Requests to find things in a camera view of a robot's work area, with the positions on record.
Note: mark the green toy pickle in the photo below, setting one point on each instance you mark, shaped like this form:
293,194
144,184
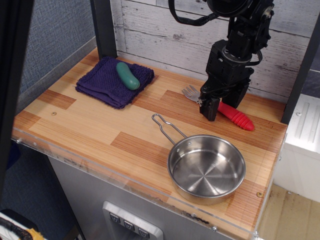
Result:
127,77

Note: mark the clear acrylic table guard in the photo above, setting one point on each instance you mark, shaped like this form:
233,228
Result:
120,156

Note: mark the small steel saucepan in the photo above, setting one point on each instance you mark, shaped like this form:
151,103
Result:
205,169

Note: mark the dark vertical post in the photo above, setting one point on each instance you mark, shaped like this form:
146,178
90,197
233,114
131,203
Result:
103,28
302,73

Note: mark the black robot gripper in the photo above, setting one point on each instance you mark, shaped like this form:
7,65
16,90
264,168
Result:
228,80

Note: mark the silver toy fridge cabinet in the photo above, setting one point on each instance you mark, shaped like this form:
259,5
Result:
112,206

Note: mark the red handled metal fork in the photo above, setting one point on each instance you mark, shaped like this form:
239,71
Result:
236,116

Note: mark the purple folded cloth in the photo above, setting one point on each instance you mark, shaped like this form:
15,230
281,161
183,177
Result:
104,83

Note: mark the white ribbed box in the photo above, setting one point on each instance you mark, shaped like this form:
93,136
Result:
298,167

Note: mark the yellow object bottom left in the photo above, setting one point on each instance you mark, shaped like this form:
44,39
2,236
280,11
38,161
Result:
30,234

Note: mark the dark vertical post left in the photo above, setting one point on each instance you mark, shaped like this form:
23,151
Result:
103,28

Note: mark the dark vertical post right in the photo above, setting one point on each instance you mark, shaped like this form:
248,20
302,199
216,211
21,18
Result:
302,73

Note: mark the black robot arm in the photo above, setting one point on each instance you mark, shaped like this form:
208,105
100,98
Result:
248,28

